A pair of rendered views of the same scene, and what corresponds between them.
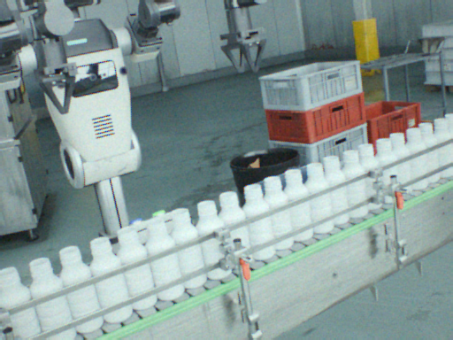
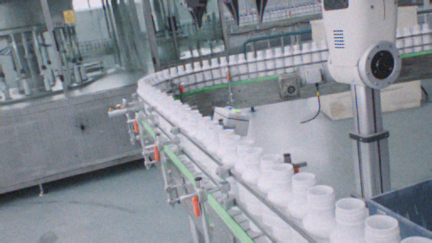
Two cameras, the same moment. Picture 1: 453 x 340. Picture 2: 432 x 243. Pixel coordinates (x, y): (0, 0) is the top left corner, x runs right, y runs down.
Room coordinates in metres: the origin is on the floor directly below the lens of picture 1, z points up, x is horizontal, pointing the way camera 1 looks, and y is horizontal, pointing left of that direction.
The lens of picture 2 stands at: (1.47, -1.19, 1.42)
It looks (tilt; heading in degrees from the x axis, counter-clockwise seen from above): 13 degrees down; 103
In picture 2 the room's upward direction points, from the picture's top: 10 degrees counter-clockwise
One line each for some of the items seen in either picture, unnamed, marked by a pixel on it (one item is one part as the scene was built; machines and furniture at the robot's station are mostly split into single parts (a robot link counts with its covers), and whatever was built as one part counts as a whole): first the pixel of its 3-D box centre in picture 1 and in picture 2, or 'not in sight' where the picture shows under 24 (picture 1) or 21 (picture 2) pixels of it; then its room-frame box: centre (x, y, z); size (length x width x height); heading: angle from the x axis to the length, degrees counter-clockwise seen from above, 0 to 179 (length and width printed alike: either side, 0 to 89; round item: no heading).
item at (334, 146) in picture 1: (319, 146); not in sight; (3.75, -0.68, 0.55); 0.61 x 0.41 x 0.22; 127
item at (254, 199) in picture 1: (257, 221); (200, 143); (1.15, -0.05, 1.08); 0.06 x 0.06 x 0.17
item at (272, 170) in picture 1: (271, 204); not in sight; (3.39, -0.25, 0.32); 0.45 x 0.45 x 0.64
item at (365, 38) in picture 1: (366, 47); not in sight; (10.98, -3.18, 0.55); 0.40 x 0.40 x 1.10; 30
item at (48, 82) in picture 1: (57, 91); (200, 13); (1.12, 0.31, 1.44); 0.07 x 0.07 x 0.09; 30
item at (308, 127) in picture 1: (316, 115); not in sight; (3.75, -0.68, 0.78); 0.61 x 0.41 x 0.22; 126
